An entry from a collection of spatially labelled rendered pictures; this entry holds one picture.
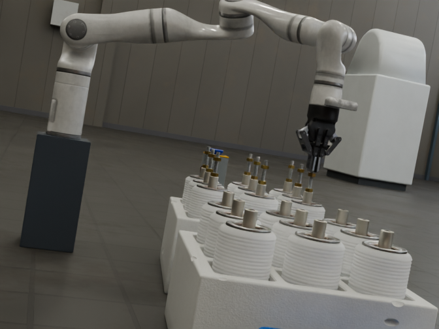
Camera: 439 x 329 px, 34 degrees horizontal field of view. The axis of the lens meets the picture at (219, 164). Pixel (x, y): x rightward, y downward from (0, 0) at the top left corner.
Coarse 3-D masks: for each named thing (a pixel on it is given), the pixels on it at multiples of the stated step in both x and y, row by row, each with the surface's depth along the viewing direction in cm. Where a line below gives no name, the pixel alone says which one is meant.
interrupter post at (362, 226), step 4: (360, 220) 130; (364, 220) 129; (360, 224) 130; (364, 224) 129; (368, 224) 130; (356, 228) 130; (360, 228) 130; (364, 228) 129; (356, 232) 130; (360, 232) 130; (364, 232) 130
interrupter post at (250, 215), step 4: (244, 212) 115; (248, 212) 114; (252, 212) 114; (256, 212) 114; (244, 216) 115; (248, 216) 114; (252, 216) 114; (256, 216) 115; (244, 220) 115; (248, 220) 114; (252, 220) 114; (256, 220) 115; (244, 224) 115; (248, 224) 114; (252, 224) 114
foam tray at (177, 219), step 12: (180, 204) 186; (168, 216) 194; (180, 216) 165; (168, 228) 186; (180, 228) 162; (192, 228) 163; (168, 240) 178; (168, 252) 172; (168, 264) 165; (168, 276) 163; (168, 288) 163
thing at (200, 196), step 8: (192, 192) 168; (200, 192) 166; (208, 192) 166; (216, 192) 166; (192, 200) 168; (200, 200) 166; (208, 200) 166; (216, 200) 166; (192, 208) 168; (200, 208) 166; (192, 216) 167
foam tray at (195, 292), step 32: (192, 256) 121; (192, 288) 113; (224, 288) 108; (256, 288) 108; (288, 288) 109; (320, 288) 112; (192, 320) 108; (224, 320) 108; (256, 320) 109; (288, 320) 110; (320, 320) 110; (352, 320) 111; (384, 320) 113; (416, 320) 113
